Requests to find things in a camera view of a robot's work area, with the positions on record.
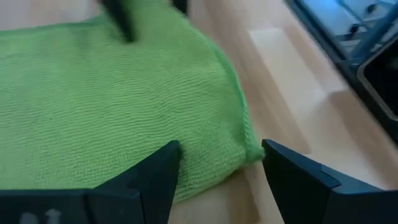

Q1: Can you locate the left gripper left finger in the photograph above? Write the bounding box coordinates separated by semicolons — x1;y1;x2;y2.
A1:
86;139;182;224

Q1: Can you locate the black metal table frame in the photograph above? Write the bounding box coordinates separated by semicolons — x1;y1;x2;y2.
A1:
284;0;398;146

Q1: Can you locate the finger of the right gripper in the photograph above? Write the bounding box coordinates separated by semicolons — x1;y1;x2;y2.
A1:
170;0;190;16
98;0;138;44

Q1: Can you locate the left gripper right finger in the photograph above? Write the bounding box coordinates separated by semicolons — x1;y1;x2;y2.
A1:
261;139;398;224

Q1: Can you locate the green microfiber towel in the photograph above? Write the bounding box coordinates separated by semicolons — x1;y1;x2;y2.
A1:
0;0;266;203

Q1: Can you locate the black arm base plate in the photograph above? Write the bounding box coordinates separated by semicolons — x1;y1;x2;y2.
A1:
356;39;398;122

